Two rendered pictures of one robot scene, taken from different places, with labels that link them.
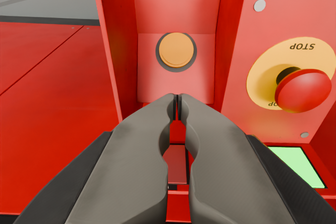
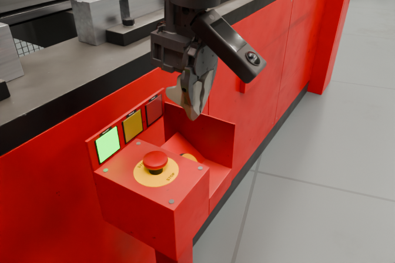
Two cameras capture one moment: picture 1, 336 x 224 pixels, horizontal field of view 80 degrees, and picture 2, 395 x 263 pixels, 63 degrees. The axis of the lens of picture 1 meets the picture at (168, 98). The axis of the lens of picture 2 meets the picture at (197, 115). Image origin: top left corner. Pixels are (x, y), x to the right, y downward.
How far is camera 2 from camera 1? 0.48 m
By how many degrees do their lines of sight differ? 45
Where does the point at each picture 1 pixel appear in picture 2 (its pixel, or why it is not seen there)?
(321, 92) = (153, 161)
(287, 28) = (183, 174)
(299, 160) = (103, 151)
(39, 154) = not seen: hidden behind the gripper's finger
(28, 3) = (244, 195)
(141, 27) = (207, 161)
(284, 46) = (175, 171)
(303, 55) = (165, 176)
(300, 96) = (157, 155)
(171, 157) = (152, 114)
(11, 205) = not seen: hidden behind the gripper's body
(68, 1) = (230, 222)
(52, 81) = not seen: hidden behind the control
